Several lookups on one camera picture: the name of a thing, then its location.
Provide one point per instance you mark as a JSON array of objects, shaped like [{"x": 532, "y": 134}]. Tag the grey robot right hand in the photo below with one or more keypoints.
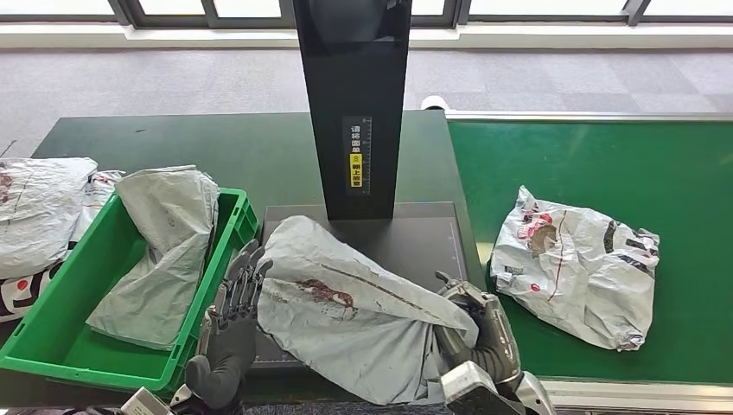
[{"x": 492, "y": 343}]

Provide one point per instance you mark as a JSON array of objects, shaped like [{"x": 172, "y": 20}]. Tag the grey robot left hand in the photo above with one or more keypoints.
[{"x": 229, "y": 355}]

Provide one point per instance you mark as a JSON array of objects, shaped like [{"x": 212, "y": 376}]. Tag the plain grey plastic parcel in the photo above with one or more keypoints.
[{"x": 154, "y": 258}]

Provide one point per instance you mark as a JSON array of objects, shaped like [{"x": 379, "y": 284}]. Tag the grey parcel with red print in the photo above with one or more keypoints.
[{"x": 355, "y": 343}]

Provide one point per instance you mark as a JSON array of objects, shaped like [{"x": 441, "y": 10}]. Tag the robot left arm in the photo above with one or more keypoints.
[{"x": 180, "y": 396}]

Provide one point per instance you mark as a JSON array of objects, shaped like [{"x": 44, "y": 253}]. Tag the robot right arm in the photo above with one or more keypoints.
[{"x": 535, "y": 398}]

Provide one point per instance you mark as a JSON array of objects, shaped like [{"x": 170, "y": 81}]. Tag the white parcel red black print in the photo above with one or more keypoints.
[{"x": 572, "y": 275}]

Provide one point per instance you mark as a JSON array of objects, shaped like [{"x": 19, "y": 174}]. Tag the green conveyor belt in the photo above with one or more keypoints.
[{"x": 572, "y": 160}]

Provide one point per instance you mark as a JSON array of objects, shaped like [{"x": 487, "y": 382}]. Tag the crumpled grey parcel bag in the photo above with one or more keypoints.
[{"x": 34, "y": 217}]

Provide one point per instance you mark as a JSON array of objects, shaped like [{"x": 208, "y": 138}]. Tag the black inbound scanner machine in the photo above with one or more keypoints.
[{"x": 355, "y": 86}]

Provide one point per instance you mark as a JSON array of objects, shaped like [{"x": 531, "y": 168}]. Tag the green plastic crate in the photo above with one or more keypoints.
[{"x": 51, "y": 338}]

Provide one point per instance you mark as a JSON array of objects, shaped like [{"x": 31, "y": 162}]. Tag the white bag red black logo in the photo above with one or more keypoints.
[{"x": 97, "y": 195}]

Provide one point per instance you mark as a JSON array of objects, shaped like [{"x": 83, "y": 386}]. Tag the black yellow label sticker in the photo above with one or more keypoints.
[{"x": 356, "y": 172}]

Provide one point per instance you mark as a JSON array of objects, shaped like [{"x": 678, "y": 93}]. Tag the white window sill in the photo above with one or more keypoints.
[{"x": 515, "y": 35}]

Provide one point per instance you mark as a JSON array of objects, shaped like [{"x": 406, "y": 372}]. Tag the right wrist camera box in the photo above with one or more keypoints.
[{"x": 475, "y": 392}]

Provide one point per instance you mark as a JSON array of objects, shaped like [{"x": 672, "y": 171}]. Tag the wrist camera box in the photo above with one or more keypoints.
[
  {"x": 475, "y": 392},
  {"x": 143, "y": 404}
]

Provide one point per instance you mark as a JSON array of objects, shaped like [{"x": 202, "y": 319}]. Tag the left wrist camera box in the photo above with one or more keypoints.
[{"x": 143, "y": 404}]

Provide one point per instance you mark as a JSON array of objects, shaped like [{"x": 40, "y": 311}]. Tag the dark window frame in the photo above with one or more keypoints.
[{"x": 131, "y": 17}]

